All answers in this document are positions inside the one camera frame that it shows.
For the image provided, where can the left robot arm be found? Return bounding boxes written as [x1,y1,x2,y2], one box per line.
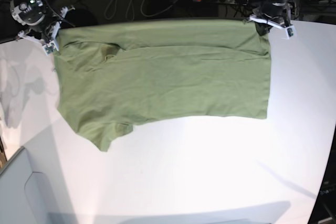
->
[245,0,297,39]

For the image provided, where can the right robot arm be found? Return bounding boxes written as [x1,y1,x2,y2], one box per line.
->
[9,0,75,55]

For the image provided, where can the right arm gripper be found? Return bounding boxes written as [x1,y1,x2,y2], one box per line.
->
[10,0,75,55]

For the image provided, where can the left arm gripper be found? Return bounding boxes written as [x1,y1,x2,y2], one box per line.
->
[243,0,296,39]

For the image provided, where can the green T-shirt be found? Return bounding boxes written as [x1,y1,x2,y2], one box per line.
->
[54,19,271,152]

